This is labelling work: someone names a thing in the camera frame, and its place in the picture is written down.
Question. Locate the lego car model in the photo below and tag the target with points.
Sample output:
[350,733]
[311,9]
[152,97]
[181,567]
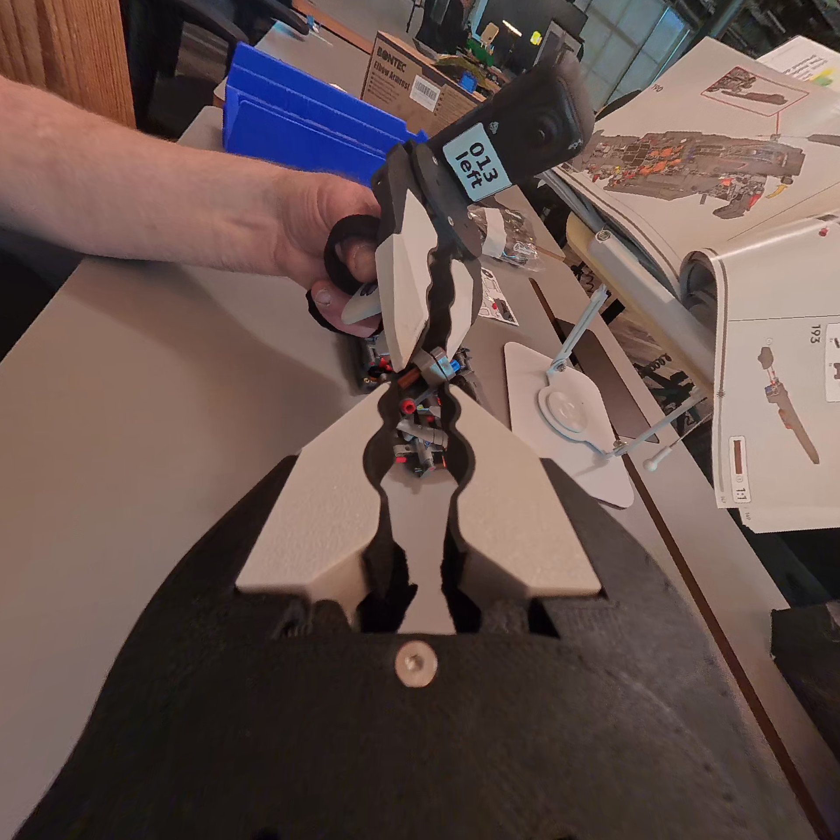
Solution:
[420,453]

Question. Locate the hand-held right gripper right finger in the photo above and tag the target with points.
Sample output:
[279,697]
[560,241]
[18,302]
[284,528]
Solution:
[525,525]

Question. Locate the clear bag of lego parts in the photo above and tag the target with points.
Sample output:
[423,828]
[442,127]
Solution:
[512,243]

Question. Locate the nested blue storage bins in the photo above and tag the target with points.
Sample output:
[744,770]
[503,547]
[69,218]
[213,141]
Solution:
[295,124]

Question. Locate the lego set box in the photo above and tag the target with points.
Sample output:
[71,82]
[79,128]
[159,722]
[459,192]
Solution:
[663,394]

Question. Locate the person's left hand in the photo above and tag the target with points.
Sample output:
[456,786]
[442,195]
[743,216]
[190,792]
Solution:
[308,210]

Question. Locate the white sticker sheet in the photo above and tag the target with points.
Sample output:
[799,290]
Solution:
[499,308]

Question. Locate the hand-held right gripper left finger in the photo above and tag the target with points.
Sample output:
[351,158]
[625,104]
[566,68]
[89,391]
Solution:
[315,518]

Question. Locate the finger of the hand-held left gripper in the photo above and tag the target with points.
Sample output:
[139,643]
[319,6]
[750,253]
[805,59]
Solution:
[467,295]
[400,289]

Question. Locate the wooden pillar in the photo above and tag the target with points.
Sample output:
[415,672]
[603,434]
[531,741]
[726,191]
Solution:
[59,52]

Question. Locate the dark table hatch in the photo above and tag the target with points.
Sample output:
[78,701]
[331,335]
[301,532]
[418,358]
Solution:
[617,387]

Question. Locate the white book stand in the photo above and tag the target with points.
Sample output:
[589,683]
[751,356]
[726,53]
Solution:
[577,459]

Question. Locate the person's left forearm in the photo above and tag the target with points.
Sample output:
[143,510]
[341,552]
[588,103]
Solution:
[131,184]

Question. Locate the grey lego blade assembly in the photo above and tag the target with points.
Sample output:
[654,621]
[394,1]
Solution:
[433,364]

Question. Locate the instruction booklet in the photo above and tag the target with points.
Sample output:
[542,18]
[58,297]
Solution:
[774,394]

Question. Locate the cardboard box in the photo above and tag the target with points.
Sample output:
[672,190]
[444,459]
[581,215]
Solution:
[400,79]

